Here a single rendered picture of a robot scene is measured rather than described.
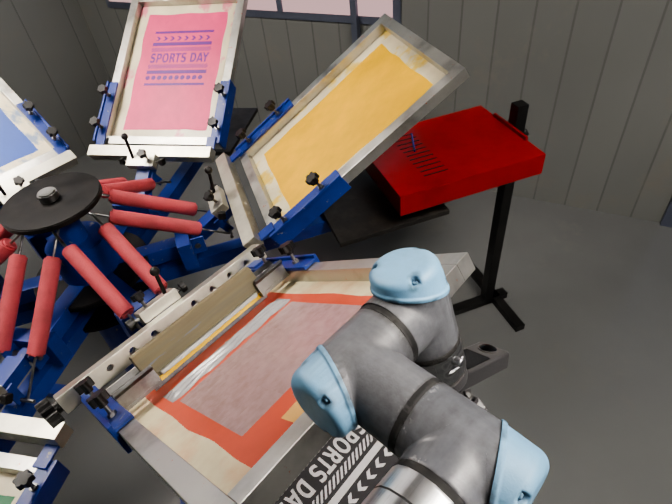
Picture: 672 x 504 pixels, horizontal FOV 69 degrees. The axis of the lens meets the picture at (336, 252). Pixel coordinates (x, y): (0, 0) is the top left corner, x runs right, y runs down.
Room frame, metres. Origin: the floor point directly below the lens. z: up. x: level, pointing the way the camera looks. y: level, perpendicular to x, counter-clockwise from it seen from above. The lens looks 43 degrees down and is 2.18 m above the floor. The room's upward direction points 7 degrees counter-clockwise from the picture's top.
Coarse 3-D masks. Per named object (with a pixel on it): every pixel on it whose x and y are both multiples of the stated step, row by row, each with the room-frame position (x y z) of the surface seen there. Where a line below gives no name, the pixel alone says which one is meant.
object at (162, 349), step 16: (240, 272) 0.91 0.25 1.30; (224, 288) 0.87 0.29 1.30; (240, 288) 0.88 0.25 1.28; (256, 288) 0.89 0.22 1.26; (208, 304) 0.82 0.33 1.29; (224, 304) 0.84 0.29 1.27; (176, 320) 0.79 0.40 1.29; (192, 320) 0.78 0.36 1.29; (208, 320) 0.79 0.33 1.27; (160, 336) 0.74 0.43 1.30; (176, 336) 0.74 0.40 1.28; (192, 336) 0.75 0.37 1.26; (144, 352) 0.70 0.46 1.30; (160, 352) 0.71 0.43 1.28; (176, 352) 0.72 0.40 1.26; (144, 368) 0.67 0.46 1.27; (160, 368) 0.68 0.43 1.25
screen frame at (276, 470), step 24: (312, 264) 0.91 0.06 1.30; (336, 264) 0.84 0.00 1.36; (360, 264) 0.77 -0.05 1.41; (456, 264) 0.60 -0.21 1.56; (456, 288) 0.56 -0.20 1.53; (120, 432) 0.50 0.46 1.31; (144, 432) 0.47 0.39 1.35; (288, 432) 0.33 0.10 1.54; (312, 432) 0.32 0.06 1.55; (144, 456) 0.40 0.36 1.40; (168, 456) 0.38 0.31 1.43; (264, 456) 0.30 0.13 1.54; (288, 456) 0.29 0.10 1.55; (312, 456) 0.30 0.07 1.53; (168, 480) 0.32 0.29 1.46; (192, 480) 0.31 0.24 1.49; (240, 480) 0.28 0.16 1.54; (264, 480) 0.27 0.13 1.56; (288, 480) 0.27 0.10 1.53
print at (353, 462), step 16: (352, 432) 0.62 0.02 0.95; (336, 448) 0.58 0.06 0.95; (352, 448) 0.58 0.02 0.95; (368, 448) 0.57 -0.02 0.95; (384, 448) 0.57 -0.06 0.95; (320, 464) 0.55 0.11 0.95; (336, 464) 0.54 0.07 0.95; (352, 464) 0.54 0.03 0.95; (368, 464) 0.53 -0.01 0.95; (384, 464) 0.53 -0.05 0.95; (304, 480) 0.51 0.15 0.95; (320, 480) 0.51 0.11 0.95; (336, 480) 0.50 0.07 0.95; (352, 480) 0.50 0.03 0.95; (368, 480) 0.49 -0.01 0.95; (288, 496) 0.48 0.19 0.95; (304, 496) 0.48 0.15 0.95; (320, 496) 0.47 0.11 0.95; (336, 496) 0.47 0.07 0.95; (352, 496) 0.46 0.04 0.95
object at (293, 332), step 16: (288, 304) 0.80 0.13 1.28; (304, 304) 0.76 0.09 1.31; (320, 304) 0.73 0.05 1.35; (336, 304) 0.70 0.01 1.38; (352, 304) 0.67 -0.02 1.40; (240, 320) 0.84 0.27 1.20; (272, 320) 0.76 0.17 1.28; (288, 320) 0.72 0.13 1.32; (304, 320) 0.69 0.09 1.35; (320, 320) 0.66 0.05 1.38; (336, 320) 0.63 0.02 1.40; (224, 336) 0.79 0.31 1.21; (256, 336) 0.71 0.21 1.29; (272, 336) 0.68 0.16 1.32; (288, 336) 0.65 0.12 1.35; (304, 336) 0.62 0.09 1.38; (320, 336) 0.59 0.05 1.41; (272, 352) 0.61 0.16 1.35; (288, 352) 0.59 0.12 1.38; (304, 352) 0.56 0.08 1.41
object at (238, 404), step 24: (240, 360) 0.63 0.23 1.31; (264, 360) 0.59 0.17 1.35; (288, 360) 0.56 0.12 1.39; (168, 384) 0.66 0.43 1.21; (216, 384) 0.58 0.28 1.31; (240, 384) 0.54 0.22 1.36; (264, 384) 0.51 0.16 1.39; (288, 384) 0.48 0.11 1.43; (168, 408) 0.56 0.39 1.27; (192, 408) 0.53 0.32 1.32; (216, 408) 0.50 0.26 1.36; (240, 408) 0.47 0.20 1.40; (264, 408) 0.44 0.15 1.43; (288, 408) 0.42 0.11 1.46; (216, 432) 0.43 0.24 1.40; (240, 432) 0.40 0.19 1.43; (264, 432) 0.38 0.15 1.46; (240, 456) 0.35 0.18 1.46
